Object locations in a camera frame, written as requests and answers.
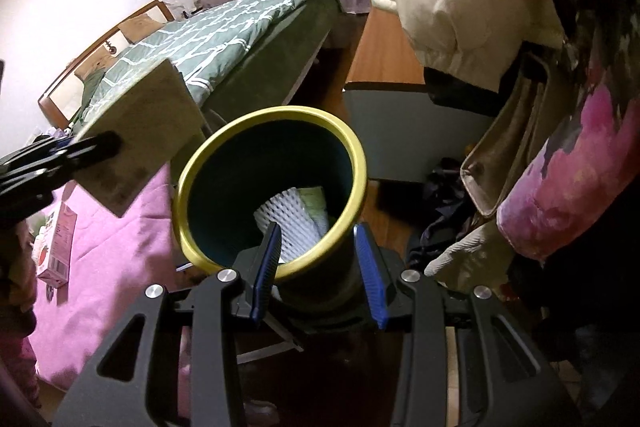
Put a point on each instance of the wooden headboard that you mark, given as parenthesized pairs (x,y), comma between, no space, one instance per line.
(62,94)

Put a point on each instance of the yellow rimmed dark trash bin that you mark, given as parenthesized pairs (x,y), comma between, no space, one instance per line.
(235,177)

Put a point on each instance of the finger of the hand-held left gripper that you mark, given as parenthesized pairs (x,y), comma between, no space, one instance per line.
(55,143)
(100,147)

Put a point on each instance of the beige bag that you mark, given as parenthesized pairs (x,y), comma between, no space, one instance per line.
(500,147)

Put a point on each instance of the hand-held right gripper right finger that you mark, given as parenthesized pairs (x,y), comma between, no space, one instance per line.
(372,277)

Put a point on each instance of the white foam fruit net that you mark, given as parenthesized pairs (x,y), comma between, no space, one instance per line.
(290,217)

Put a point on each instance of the wooden low cabinet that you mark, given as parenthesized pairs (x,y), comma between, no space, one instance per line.
(380,57)

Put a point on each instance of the bed with green plaid duvet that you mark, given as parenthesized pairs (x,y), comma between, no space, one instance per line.
(225,27)

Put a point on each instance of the white table frame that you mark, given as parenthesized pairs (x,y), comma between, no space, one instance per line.
(280,337)

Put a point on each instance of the grey white cloth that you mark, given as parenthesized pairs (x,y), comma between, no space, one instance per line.
(465,257)

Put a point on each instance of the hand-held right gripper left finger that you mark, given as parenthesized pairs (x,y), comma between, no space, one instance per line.
(267,267)

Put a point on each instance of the pink strawberry milk carton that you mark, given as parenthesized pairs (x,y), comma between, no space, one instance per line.
(57,247)

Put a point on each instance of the pink floral garment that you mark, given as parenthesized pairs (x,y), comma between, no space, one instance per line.
(575,187)

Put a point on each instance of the dark blue cloth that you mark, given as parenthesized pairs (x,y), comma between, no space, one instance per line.
(440,207)

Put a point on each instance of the brown pillow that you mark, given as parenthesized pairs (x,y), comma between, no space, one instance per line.
(135,27)
(92,67)

